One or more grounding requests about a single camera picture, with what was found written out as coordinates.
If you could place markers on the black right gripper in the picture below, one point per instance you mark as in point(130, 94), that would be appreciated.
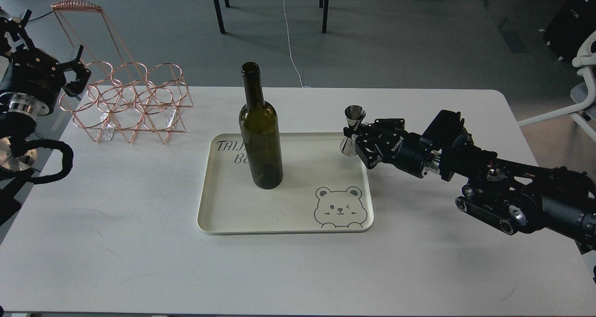
point(386, 141)

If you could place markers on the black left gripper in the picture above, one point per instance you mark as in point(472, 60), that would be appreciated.
point(35, 73)

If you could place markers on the steel double jigger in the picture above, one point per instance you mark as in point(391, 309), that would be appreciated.
point(354, 115)

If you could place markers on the dark green wine bottle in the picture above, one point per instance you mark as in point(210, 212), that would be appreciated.
point(258, 121)

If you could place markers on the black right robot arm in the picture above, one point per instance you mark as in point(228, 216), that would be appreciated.
point(509, 196)

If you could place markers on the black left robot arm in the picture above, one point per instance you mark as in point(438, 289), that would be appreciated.
point(18, 153)

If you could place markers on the cream bear serving tray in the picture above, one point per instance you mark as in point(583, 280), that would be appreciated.
point(322, 190)

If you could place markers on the black table legs right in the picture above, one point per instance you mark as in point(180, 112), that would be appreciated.
point(324, 5)

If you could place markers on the black table legs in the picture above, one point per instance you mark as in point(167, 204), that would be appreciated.
point(218, 11)
point(324, 5)

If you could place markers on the black table legs left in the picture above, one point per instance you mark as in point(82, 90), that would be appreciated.
point(218, 11)

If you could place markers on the black case on floor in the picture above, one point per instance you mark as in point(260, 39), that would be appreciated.
point(570, 27)

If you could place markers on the rose gold wire wine rack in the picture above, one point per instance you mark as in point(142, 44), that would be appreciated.
point(126, 98)

